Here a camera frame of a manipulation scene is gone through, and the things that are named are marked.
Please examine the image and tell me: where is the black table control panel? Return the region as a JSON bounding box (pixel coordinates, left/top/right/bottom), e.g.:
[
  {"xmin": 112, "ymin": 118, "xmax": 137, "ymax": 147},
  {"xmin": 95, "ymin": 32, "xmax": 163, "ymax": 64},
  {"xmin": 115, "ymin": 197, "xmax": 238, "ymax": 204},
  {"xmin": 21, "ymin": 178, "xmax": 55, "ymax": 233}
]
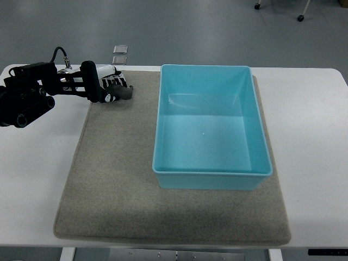
[{"xmin": 308, "ymin": 248, "xmax": 348, "ymax": 256}]

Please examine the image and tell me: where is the upper silver floor plate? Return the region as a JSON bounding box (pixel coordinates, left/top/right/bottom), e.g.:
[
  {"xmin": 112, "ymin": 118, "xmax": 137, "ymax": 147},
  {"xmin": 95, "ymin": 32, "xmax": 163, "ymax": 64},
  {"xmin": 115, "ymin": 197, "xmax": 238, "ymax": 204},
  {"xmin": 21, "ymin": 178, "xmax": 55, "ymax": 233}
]
[{"xmin": 113, "ymin": 45, "xmax": 128, "ymax": 54}]

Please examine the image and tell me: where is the metal bracket under table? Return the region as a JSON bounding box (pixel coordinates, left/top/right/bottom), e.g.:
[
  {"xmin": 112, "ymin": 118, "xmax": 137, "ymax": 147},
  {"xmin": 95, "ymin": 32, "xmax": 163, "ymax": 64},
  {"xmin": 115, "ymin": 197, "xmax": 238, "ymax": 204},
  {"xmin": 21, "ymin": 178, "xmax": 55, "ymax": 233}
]
[{"xmin": 108, "ymin": 248, "xmax": 245, "ymax": 261}]

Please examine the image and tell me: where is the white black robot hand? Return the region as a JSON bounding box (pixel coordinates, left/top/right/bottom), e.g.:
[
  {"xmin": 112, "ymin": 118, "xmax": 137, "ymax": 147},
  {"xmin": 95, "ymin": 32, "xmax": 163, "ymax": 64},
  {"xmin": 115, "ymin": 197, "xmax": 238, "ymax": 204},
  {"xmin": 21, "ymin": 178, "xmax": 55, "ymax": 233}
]
[{"xmin": 80, "ymin": 61, "xmax": 130, "ymax": 103}]

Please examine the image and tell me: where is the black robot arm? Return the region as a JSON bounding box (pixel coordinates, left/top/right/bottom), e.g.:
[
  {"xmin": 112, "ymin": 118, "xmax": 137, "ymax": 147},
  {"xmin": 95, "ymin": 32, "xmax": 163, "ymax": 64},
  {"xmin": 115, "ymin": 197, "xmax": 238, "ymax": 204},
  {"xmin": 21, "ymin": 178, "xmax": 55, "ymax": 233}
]
[{"xmin": 1, "ymin": 46, "xmax": 91, "ymax": 128}]

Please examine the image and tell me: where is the grey felt mat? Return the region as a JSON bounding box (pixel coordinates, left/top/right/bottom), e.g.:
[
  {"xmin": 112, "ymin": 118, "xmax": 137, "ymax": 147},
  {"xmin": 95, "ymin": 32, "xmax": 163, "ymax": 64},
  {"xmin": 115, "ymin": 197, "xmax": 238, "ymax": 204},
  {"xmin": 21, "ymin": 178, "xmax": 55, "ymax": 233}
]
[{"xmin": 53, "ymin": 71, "xmax": 291, "ymax": 246}]

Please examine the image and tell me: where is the black caster wheel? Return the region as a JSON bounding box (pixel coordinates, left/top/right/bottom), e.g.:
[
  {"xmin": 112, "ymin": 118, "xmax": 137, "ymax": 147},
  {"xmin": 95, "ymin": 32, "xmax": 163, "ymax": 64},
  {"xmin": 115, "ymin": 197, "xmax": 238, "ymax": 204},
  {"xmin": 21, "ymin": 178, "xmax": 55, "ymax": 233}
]
[{"xmin": 297, "ymin": 15, "xmax": 305, "ymax": 22}]

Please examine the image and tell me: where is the blue plastic box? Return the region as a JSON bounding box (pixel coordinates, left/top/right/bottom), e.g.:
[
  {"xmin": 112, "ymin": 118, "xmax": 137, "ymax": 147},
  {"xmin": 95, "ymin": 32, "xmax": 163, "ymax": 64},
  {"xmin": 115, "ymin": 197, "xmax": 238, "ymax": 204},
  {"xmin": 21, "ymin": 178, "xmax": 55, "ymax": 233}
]
[{"xmin": 152, "ymin": 64, "xmax": 274, "ymax": 190}]

